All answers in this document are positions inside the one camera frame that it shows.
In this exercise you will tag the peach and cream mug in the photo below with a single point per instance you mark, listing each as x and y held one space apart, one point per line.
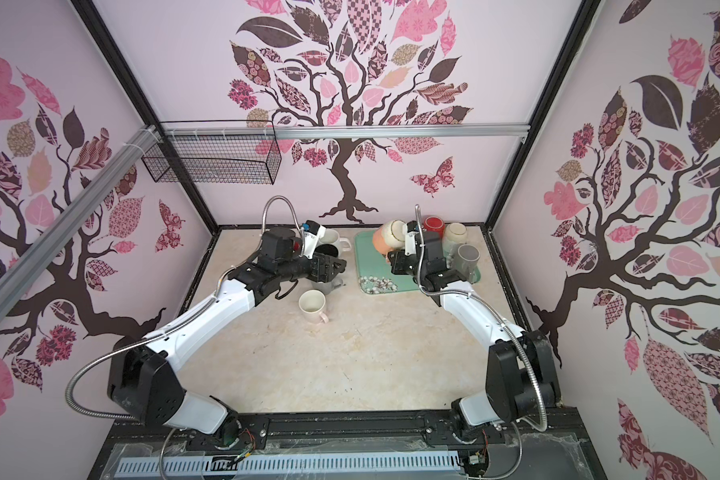
390 236

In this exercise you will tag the aluminium rail wall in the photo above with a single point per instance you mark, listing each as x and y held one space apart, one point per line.
40 254
355 132

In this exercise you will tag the black wire basket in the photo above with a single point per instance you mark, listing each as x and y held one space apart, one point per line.
215 152

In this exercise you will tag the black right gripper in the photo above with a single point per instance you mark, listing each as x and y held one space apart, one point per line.
399 257

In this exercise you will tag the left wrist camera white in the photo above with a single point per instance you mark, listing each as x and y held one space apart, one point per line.
312 233

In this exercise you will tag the black and white mug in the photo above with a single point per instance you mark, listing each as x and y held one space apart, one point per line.
327 250

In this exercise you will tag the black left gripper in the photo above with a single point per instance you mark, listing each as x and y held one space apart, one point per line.
327 273

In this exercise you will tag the pale pink mug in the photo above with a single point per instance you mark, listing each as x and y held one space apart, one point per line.
312 305

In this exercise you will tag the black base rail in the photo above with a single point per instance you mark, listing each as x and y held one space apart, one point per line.
563 451

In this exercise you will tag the aluminium rail left wall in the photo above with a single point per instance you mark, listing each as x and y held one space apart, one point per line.
40 254

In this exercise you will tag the black corner frame post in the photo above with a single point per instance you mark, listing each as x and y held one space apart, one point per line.
99 32

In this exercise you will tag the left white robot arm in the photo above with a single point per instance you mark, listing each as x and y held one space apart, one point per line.
144 381

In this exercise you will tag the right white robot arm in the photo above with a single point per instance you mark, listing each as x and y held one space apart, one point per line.
521 381

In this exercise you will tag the dark grey mug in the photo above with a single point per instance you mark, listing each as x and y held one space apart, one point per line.
465 258

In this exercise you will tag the black right corner post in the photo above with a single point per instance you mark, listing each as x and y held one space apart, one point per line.
584 19

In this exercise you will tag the mint green floral tray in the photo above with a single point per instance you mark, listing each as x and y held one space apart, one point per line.
374 270

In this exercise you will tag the aluminium rail back wall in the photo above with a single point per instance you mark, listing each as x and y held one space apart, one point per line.
355 132

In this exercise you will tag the cream mug back right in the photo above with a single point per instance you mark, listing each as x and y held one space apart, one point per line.
454 235

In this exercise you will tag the white slotted cable duct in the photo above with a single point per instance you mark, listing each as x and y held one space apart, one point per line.
288 464

